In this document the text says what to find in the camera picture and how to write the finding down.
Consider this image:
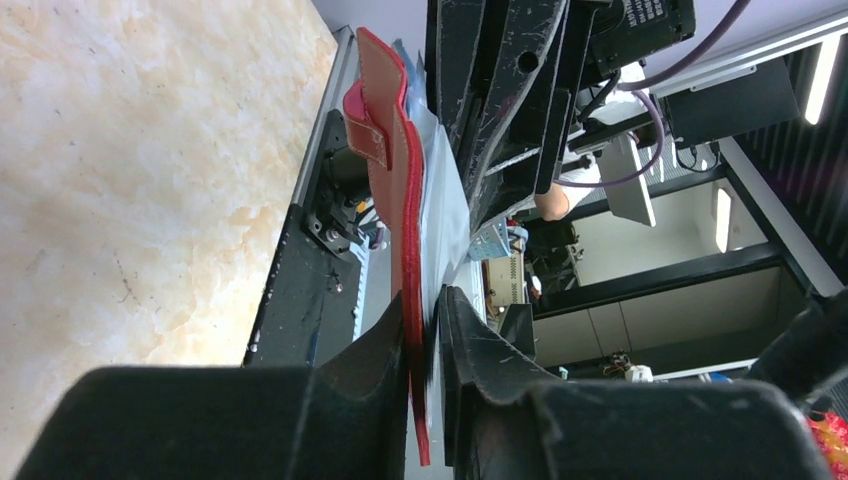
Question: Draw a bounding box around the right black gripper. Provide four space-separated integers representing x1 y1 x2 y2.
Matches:
427 0 696 229

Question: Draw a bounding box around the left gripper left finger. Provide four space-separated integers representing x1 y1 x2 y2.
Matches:
17 299 408 479

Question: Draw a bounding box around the red leather card holder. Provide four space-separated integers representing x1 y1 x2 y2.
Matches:
342 27 432 467

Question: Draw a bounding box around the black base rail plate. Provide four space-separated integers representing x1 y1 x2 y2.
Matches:
242 110 368 367

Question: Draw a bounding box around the seated person in background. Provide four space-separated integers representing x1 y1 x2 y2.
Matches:
533 63 665 226

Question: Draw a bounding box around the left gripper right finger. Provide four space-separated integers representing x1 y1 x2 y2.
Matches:
437 286 835 479

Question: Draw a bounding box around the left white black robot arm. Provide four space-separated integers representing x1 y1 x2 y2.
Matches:
17 286 847 479

